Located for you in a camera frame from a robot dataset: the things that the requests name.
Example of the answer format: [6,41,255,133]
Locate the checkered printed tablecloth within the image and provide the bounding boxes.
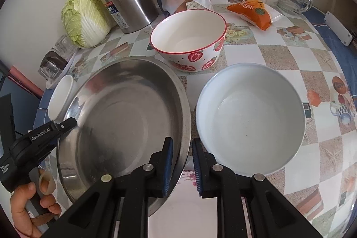
[33,0,357,238]

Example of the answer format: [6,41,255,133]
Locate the stainless steel basin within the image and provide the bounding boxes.
[56,55,191,217]

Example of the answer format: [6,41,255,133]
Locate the pink board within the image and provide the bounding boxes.
[8,65,45,96]

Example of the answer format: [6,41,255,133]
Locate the glass jar with dark contents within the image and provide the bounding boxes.
[37,50,69,81]

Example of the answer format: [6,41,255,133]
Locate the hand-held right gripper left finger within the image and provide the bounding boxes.
[40,137,174,238]

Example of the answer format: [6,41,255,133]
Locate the person's left hand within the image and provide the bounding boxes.
[10,182,62,237]

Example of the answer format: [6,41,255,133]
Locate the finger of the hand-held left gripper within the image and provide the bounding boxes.
[11,117,77,169]

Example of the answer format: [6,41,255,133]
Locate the small white cup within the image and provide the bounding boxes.
[47,75,74,124]

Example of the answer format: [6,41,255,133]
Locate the strawberry print bowl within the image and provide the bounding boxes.
[150,9,227,73]

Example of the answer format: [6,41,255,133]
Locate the small clear glass jar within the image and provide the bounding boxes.
[54,35,79,60]

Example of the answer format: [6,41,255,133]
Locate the beige ring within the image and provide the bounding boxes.
[38,173,57,194]

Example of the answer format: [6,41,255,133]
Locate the napa cabbage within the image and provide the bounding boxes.
[61,0,112,49]

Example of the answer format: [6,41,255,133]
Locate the white metal bracket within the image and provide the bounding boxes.
[324,12,353,46]

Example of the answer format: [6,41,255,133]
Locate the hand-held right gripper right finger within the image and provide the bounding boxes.
[192,138,324,238]

